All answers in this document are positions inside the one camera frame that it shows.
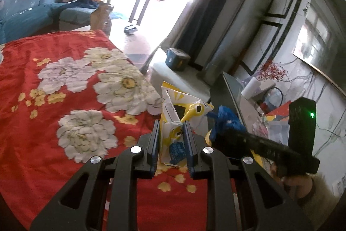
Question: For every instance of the person's right forearm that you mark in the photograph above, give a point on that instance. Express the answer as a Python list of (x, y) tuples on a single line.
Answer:
[(321, 190)]

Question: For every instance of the white paper roll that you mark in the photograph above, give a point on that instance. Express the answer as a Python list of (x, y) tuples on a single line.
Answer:
[(250, 87)]

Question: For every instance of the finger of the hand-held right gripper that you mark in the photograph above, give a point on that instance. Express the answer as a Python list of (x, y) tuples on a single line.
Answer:
[(232, 141)]

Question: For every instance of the red box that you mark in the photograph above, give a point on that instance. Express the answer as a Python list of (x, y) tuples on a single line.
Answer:
[(277, 116)]

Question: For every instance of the grey curtain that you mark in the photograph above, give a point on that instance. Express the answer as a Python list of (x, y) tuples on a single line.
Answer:
[(210, 3)]

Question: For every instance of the red floral bed sheet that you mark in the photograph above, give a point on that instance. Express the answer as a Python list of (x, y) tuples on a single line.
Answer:
[(40, 139)]

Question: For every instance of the person's right hand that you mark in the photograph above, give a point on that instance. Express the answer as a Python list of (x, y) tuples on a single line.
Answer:
[(292, 185)]

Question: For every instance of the red artificial flowers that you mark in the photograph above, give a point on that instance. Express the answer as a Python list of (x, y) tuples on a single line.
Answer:
[(271, 72)]

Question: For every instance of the white yellow snack packet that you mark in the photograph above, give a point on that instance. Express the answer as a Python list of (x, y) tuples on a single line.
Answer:
[(169, 101)]

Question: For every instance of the pair of slippers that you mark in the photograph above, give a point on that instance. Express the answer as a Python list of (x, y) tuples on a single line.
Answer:
[(130, 29)]

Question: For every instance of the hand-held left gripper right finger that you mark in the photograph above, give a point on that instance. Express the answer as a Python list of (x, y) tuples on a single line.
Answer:
[(189, 149)]

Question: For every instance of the brown paper bag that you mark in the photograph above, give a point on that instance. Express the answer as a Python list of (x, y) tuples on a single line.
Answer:
[(100, 18)]

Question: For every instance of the blue plastic bag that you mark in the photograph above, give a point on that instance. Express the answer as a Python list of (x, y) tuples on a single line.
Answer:
[(227, 120)]

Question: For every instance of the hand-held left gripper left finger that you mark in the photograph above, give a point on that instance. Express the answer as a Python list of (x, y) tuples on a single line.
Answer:
[(156, 147)]

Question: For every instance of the grey standing air conditioner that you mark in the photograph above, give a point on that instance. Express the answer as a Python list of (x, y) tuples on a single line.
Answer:
[(238, 30)]

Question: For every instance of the blue sofa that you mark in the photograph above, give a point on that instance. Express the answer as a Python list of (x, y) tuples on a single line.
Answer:
[(29, 20)]

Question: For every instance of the blue bin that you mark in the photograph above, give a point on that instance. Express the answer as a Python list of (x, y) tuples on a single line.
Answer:
[(177, 60)]

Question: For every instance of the television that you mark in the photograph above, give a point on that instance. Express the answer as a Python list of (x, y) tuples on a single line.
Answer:
[(321, 38)]

